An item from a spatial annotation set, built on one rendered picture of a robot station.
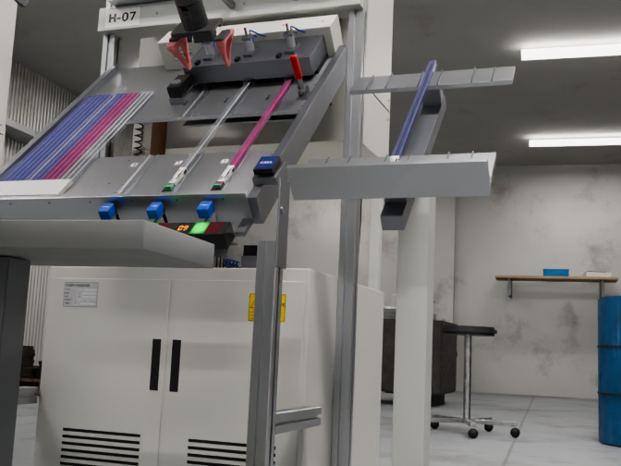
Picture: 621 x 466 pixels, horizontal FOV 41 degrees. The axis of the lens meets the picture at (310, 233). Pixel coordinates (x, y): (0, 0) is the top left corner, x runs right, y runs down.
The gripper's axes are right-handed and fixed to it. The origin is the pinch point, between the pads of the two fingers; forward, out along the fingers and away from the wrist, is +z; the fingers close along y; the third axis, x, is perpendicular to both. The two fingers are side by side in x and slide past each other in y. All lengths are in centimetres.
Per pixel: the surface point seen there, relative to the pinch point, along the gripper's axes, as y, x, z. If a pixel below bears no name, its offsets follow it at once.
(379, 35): -20, -67, 26
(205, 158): -2.7, 18.3, 13.2
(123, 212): 8.9, 36.2, 14.1
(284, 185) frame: -25.6, 31.6, 11.6
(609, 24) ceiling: -79, -484, 216
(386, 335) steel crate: 108, -355, 436
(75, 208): 20.0, 36.3, 13.0
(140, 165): 12.0, 21.1, 12.7
